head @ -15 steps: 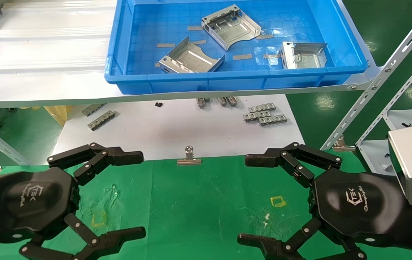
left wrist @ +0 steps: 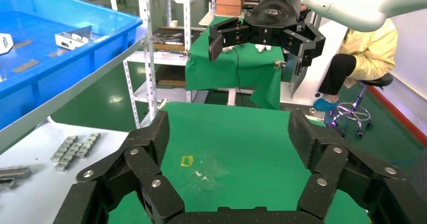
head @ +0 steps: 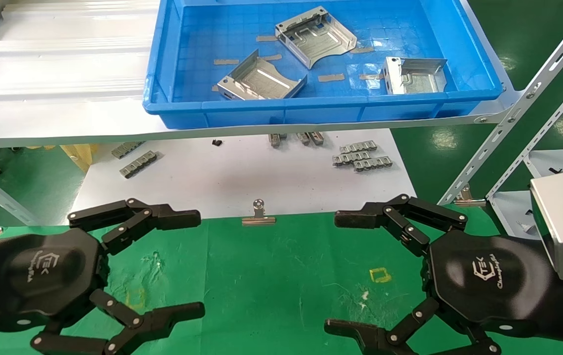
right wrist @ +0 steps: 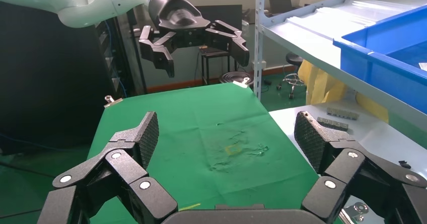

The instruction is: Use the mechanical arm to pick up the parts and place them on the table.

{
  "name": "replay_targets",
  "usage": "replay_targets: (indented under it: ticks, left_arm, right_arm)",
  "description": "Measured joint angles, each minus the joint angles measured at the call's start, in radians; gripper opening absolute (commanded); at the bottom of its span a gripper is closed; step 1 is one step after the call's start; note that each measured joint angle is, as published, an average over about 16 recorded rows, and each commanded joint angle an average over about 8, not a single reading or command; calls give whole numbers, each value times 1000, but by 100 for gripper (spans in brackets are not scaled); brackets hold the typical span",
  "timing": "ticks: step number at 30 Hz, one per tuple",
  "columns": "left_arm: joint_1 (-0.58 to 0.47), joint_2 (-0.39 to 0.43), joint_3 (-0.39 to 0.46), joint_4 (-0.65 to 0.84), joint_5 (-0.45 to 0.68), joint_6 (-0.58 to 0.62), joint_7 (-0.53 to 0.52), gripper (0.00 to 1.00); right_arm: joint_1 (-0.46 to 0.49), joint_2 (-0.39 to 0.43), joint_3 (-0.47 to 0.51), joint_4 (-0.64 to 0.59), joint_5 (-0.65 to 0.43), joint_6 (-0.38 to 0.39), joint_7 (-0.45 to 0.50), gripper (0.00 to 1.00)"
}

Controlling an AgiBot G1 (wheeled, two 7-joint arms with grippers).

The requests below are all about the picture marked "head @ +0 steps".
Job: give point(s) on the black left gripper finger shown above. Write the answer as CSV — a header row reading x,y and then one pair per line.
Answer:
x,y
172,218

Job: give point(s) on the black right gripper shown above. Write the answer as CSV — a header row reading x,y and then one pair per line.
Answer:
x,y
483,281

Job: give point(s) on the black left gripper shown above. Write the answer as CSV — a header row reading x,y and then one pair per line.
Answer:
x,y
39,276

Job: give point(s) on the bent sheet metal bracket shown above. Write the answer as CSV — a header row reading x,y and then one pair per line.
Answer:
x,y
318,42
261,81
417,81

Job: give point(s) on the grey metal clip strip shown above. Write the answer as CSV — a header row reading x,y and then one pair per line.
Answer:
x,y
358,146
372,163
303,138
350,158
276,139
317,138
138,163
126,149

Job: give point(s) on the green cloth mat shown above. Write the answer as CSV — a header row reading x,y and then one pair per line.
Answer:
x,y
281,276

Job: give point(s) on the silver binder clip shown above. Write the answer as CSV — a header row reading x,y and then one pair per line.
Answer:
x,y
469,201
259,219

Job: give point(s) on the tan cardboard piece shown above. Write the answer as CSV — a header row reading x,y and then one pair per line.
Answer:
x,y
76,155

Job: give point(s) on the grey metal shelf board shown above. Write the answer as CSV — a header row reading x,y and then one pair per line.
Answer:
x,y
64,123

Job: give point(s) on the white rack shelf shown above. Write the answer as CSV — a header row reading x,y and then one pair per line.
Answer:
x,y
513,207

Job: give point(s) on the small white scrap pieces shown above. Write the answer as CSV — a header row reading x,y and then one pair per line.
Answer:
x,y
524,227

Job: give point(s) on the blue plastic bin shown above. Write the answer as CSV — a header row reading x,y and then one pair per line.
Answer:
x,y
311,111

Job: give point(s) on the white corrugated plastic sheet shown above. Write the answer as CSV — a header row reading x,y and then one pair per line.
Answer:
x,y
64,49

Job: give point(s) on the grey slotted angle bar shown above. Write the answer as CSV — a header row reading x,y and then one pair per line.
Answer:
x,y
523,101
543,135

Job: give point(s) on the grey metal frame beam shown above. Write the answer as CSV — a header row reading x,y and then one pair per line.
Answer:
x,y
15,207

